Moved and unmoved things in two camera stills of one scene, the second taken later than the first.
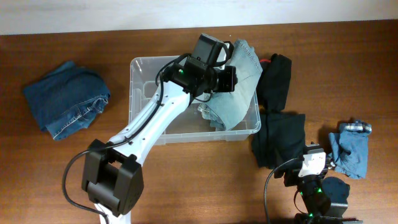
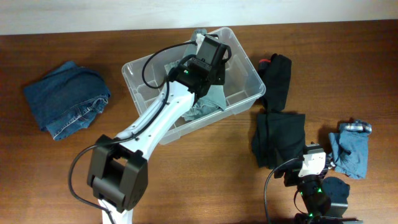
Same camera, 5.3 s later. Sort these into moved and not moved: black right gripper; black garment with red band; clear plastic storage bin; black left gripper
Moved: clear plastic storage bin
Not moved: black garment with red band; black left gripper; black right gripper
